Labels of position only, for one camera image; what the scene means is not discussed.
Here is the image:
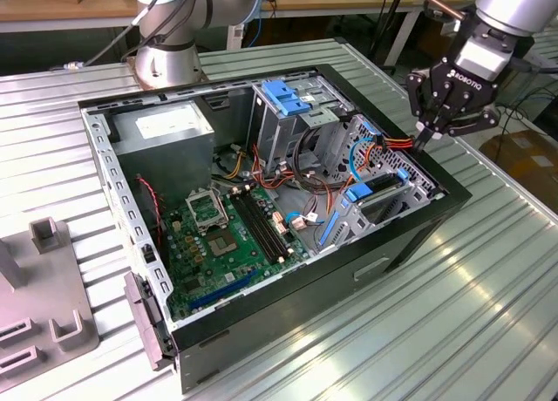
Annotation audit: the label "grey parts rack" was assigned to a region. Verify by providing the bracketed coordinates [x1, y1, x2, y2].
[0, 216, 101, 383]

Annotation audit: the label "hard disk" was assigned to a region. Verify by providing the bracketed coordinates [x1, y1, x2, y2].
[319, 168, 410, 248]

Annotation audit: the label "metal disk bay cage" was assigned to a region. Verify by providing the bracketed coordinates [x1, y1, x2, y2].
[313, 112, 446, 254]

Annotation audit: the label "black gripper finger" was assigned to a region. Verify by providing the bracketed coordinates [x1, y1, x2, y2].
[425, 106, 500, 152]
[408, 69, 438, 152]

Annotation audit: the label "blue expansion slot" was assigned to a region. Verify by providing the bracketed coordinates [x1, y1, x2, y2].
[189, 268, 258, 314]

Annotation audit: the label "black tripod stand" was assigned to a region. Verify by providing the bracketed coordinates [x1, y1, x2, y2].
[369, 0, 412, 75]

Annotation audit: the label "yellow black PSU wires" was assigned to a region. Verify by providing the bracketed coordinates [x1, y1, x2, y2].
[212, 146, 245, 180]

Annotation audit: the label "thin metal locking lever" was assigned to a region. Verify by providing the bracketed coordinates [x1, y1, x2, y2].
[215, 187, 232, 228]

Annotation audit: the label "black wire bundle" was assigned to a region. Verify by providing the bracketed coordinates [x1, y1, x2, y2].
[290, 124, 350, 197]

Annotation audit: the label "metal socket cover frame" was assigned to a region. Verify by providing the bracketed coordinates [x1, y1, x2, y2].
[185, 187, 231, 234]

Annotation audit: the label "brown cardboard box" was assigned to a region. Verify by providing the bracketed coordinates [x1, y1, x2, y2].
[479, 128, 558, 214]

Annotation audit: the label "green motherboard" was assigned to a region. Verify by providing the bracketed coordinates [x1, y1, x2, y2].
[163, 182, 313, 319]

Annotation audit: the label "CPU socket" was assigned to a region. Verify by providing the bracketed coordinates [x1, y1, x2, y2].
[204, 228, 243, 258]

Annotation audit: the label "black open PC case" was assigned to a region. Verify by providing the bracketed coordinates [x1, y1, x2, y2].
[76, 62, 474, 394]

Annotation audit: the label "wooden desk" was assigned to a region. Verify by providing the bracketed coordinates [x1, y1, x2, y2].
[0, 0, 480, 66]

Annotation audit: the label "grey power supply box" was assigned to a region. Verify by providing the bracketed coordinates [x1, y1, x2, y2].
[106, 99, 216, 206]

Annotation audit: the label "blue SATA wire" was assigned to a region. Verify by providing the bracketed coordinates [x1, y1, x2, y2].
[284, 118, 382, 228]

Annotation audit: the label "black case fan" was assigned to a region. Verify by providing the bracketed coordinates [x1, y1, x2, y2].
[133, 173, 171, 267]

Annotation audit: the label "black cable metal plug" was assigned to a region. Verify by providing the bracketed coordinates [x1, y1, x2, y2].
[50, 0, 195, 71]

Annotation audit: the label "metal optical drive cage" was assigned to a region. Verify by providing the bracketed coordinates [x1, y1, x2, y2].
[246, 75, 352, 175]

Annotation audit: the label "black RAM slot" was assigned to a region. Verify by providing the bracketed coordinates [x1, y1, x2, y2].
[246, 187, 293, 256]
[241, 190, 288, 259]
[229, 194, 276, 264]
[235, 192, 282, 262]

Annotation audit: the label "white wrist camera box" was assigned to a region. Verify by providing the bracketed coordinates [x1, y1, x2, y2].
[453, 37, 514, 83]

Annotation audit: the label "grey plastic case bezel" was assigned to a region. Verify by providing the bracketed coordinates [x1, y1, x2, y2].
[122, 272, 179, 371]

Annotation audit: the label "red orange yellow power wire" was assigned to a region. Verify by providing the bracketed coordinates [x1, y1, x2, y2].
[250, 133, 418, 221]

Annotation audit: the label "blue plastic drive latch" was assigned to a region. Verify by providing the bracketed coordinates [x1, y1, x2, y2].
[262, 81, 313, 117]

